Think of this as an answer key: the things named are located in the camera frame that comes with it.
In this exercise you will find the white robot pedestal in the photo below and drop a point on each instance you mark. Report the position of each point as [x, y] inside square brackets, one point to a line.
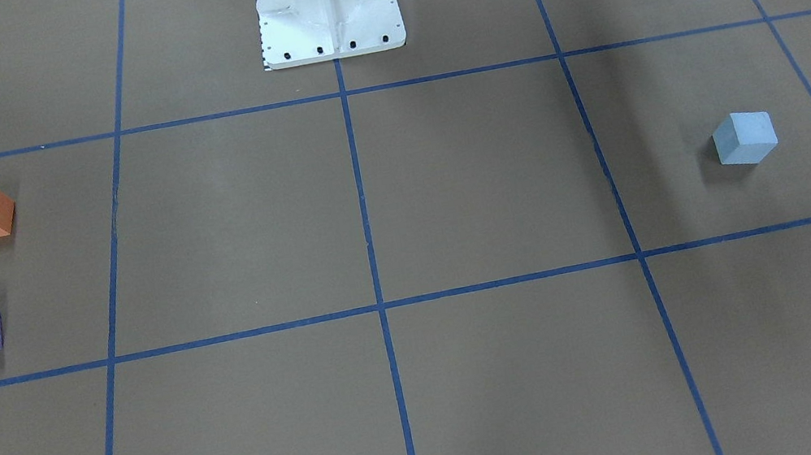
[295, 33]

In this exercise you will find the light blue foam block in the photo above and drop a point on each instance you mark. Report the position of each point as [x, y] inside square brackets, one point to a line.
[744, 138]

